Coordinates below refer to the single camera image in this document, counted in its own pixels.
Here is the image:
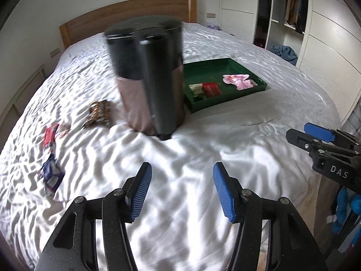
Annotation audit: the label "red snack packet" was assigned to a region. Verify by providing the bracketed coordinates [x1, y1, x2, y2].
[202, 82, 222, 98]

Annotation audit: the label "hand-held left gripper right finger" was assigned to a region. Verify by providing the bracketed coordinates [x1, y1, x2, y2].
[213, 162, 328, 271]

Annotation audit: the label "pink cartoon character packet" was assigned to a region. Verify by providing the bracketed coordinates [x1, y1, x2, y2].
[222, 74, 258, 91]

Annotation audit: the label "green tray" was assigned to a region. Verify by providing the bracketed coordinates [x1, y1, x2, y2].
[182, 58, 268, 114]

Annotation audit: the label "bed with white quilt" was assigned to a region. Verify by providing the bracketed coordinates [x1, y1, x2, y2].
[0, 22, 342, 271]

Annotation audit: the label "small clear candy wrapper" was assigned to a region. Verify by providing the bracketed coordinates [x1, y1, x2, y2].
[56, 122, 72, 139]

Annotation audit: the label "white wardrobe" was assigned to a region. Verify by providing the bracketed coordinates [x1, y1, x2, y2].
[219, 0, 361, 125]

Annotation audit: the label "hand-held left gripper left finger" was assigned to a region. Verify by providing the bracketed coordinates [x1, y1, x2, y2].
[34, 162, 154, 271]

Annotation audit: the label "blue and silver snack packet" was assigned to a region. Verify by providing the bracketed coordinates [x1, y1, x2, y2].
[37, 154, 64, 197]

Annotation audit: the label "blue patterned clothing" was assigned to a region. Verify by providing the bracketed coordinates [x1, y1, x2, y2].
[331, 187, 361, 255]

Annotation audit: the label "hanging clothes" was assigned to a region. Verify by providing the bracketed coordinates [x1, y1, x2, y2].
[283, 0, 308, 35]

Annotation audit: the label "small beige snack packet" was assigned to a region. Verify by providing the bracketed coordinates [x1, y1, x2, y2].
[189, 84, 205, 100]

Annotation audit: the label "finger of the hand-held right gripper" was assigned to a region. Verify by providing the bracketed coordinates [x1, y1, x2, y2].
[304, 122, 337, 144]
[286, 128, 319, 155]

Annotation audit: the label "black and copper electric kettle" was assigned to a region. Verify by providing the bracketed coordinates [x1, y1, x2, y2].
[104, 16, 186, 141]

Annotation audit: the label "brown chocolate packet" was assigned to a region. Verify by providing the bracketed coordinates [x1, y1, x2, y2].
[82, 100, 111, 128]

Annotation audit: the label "wooden headboard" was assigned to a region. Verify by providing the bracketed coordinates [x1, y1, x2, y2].
[58, 0, 197, 50]

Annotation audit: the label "red and white snack pouch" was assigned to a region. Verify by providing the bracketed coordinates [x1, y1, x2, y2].
[42, 123, 60, 151]

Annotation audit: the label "crumpled blue cloth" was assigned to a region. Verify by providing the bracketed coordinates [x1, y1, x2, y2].
[271, 44, 299, 66]

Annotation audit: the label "wooden wall panel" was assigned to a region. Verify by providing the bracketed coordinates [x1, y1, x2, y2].
[0, 64, 46, 149]

